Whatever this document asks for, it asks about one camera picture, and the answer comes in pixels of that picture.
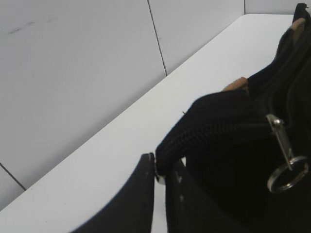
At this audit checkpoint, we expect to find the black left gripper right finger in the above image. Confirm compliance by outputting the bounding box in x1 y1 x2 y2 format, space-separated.
165 160 241 233

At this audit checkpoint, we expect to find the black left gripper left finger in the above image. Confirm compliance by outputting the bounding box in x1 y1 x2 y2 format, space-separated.
74 153 155 233

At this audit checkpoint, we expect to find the black bag with tan handles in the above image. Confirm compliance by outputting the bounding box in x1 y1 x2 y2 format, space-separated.
155 3 311 233

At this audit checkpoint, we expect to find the silver zipper pull with ring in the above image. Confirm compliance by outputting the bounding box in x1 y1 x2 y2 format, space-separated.
266 114 309 194

